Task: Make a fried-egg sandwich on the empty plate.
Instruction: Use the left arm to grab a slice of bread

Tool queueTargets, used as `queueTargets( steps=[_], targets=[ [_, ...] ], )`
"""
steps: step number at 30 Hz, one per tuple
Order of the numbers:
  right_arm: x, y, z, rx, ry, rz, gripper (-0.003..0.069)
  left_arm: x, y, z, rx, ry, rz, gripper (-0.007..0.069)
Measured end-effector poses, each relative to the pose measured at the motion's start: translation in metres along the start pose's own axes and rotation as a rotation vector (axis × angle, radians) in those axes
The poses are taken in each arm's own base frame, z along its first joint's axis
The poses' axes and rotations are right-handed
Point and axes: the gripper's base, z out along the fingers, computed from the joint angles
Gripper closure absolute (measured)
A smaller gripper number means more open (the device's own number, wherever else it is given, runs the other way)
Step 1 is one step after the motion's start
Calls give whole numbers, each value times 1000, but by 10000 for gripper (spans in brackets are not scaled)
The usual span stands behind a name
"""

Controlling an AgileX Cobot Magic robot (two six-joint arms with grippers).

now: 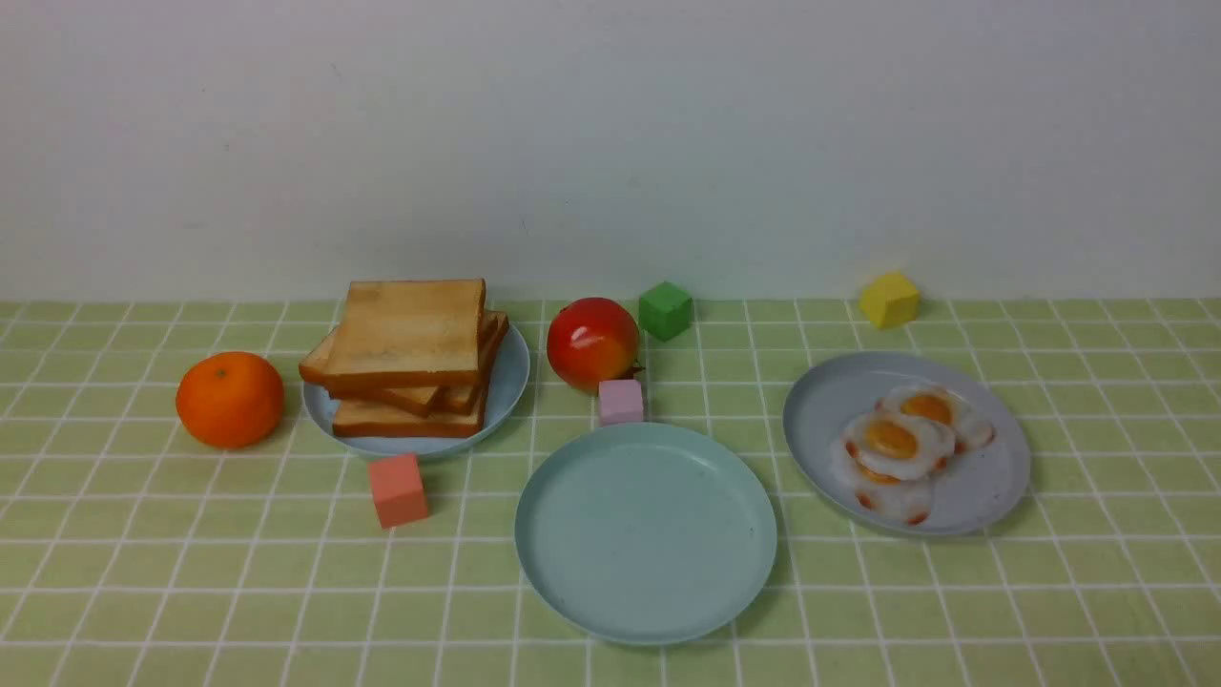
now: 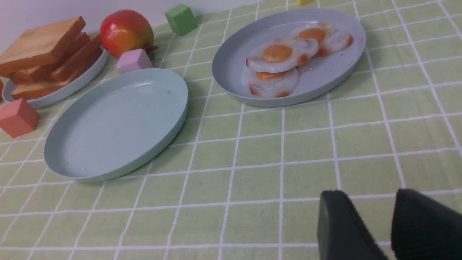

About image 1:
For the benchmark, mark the salmon red cube block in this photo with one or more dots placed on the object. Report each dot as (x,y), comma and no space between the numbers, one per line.
(397,490)

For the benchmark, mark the red apple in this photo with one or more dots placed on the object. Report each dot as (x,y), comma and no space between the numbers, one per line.
(593,340)

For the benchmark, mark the teal empty center plate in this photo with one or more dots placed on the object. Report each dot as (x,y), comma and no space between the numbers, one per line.
(645,534)

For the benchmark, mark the orange fruit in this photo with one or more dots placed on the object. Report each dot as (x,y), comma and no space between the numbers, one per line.
(232,400)

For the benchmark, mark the grey blue egg plate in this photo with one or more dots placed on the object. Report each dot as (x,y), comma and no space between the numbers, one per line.
(971,492)

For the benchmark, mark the yellow cube block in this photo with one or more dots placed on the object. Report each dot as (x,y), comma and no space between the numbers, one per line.
(890,301)

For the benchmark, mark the green cube block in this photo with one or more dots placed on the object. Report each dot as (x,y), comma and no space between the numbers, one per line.
(665,311)

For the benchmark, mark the pink cube block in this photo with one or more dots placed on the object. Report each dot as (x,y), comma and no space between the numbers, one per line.
(621,402)

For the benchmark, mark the light blue bread plate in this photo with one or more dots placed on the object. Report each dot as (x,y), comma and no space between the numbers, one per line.
(509,378)

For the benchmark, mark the fried egg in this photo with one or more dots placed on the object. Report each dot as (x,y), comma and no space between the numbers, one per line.
(971,429)
(908,502)
(891,447)

